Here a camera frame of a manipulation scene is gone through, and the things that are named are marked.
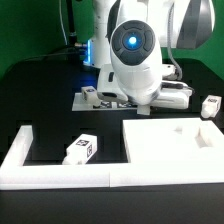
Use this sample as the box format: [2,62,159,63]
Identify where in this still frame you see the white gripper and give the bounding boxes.
[97,64,193,109]

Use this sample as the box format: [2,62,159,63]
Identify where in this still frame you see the white square tabletop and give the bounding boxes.
[123,118,224,164]

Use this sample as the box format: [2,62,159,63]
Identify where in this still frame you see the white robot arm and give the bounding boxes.
[88,0,215,109]

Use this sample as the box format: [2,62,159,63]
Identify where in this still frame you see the white U-shaped fence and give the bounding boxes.
[0,125,224,190]

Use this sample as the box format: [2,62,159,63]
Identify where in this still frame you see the black cables behind robot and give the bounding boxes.
[9,0,89,68]

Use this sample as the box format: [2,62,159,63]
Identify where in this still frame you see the white tag sheet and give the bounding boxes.
[72,93,137,111]

